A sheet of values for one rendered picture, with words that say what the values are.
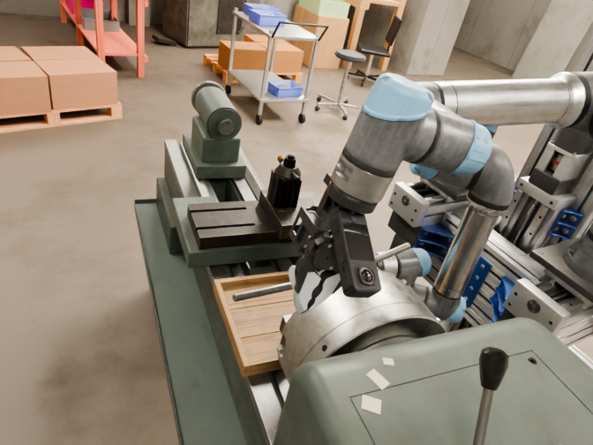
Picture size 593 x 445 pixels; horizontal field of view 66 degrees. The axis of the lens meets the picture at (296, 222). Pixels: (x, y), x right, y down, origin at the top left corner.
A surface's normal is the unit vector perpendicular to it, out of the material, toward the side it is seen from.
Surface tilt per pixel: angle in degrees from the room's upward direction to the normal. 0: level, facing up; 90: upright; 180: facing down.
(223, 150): 90
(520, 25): 90
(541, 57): 82
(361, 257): 30
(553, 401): 0
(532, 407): 0
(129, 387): 0
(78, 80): 90
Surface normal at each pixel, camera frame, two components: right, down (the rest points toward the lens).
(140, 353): 0.18, -0.82
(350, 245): 0.48, -0.45
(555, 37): -0.83, 0.03
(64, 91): 0.66, 0.51
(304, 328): -0.69, -0.36
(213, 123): 0.37, 0.57
